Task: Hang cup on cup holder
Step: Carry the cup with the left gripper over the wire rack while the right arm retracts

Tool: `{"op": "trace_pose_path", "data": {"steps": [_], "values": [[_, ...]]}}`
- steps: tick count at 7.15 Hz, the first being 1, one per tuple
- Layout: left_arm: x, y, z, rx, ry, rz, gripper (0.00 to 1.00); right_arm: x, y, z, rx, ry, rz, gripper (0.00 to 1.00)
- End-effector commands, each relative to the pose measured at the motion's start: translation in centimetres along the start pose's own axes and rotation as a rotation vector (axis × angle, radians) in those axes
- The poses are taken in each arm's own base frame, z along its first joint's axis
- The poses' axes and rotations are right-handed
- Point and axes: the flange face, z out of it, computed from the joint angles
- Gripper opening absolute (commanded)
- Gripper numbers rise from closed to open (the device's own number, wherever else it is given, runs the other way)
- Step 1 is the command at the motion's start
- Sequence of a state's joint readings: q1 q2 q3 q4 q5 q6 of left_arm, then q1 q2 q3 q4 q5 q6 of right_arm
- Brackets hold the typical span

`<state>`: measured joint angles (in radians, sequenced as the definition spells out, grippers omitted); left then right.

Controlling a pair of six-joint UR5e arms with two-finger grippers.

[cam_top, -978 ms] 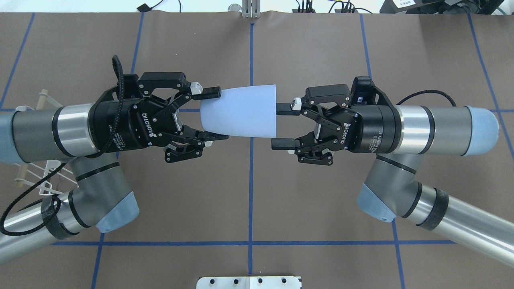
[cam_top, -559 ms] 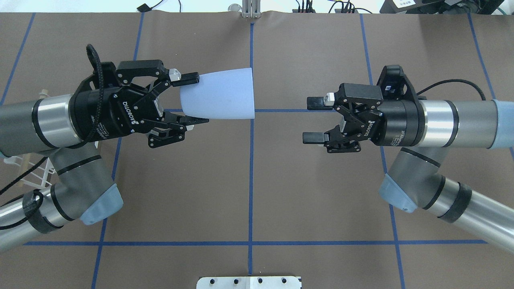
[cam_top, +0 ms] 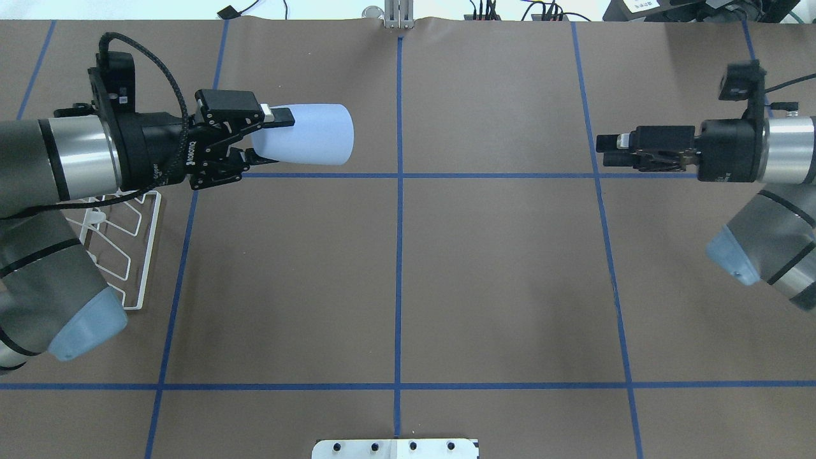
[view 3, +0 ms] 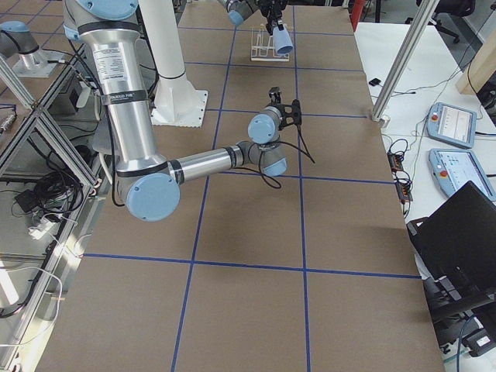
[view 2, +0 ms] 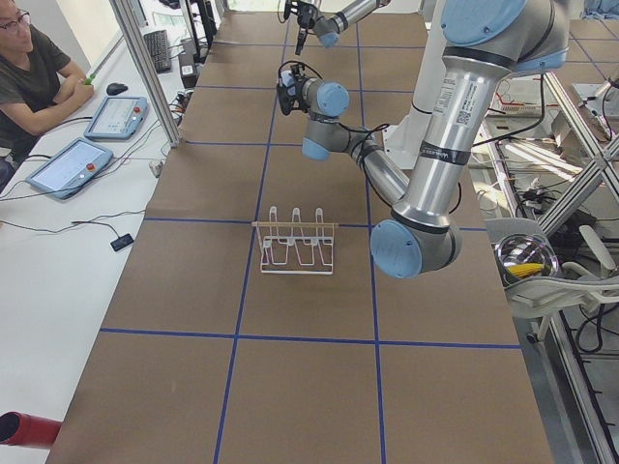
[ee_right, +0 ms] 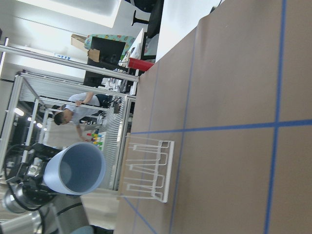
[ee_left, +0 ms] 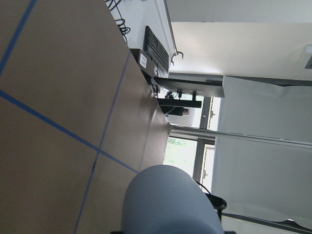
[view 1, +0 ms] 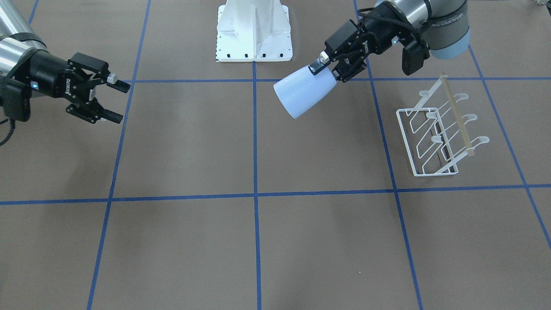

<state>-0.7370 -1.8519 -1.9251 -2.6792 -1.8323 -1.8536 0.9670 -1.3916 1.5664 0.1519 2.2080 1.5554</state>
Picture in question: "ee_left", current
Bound black laptop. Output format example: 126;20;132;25
154;77;225;98

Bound white tent frame panels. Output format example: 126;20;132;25
168;0;312;228

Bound blue plastic cup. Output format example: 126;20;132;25
121;165;224;234

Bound brown paper table cover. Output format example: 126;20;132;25
0;0;169;234

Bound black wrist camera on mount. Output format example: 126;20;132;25
206;194;227;210

